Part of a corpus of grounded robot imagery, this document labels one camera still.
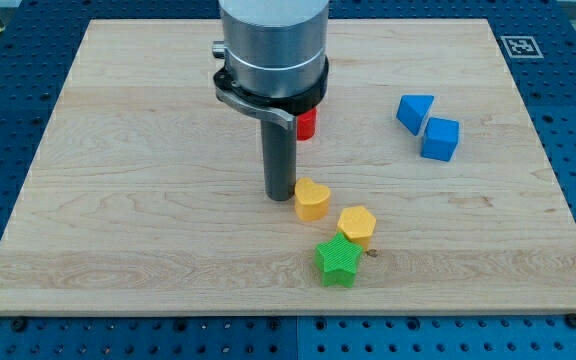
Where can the black clamp mount with lever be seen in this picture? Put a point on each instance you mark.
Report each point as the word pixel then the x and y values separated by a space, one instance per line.
pixel 279 111

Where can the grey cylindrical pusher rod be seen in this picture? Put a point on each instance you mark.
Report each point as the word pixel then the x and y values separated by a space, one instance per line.
pixel 279 161

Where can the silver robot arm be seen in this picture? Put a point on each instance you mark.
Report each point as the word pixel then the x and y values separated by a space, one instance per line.
pixel 275 69

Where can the yellow hexagon block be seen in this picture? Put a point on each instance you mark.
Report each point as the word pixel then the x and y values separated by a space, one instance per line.
pixel 357 224

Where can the red cylinder block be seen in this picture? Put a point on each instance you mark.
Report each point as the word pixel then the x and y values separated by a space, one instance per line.
pixel 306 124

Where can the yellow heart block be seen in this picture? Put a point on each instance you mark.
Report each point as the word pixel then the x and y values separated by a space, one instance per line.
pixel 312 199

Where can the blue triangle block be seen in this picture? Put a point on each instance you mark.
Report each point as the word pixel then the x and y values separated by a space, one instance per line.
pixel 413 110

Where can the green star block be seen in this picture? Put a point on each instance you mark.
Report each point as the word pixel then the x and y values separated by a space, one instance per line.
pixel 337 260

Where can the wooden board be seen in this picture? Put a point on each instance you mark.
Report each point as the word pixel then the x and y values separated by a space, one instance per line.
pixel 146 196

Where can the blue cube block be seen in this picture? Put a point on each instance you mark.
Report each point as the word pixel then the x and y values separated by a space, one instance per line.
pixel 440 139

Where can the white fiducial marker tag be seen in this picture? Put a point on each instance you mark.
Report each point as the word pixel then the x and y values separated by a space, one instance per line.
pixel 521 47

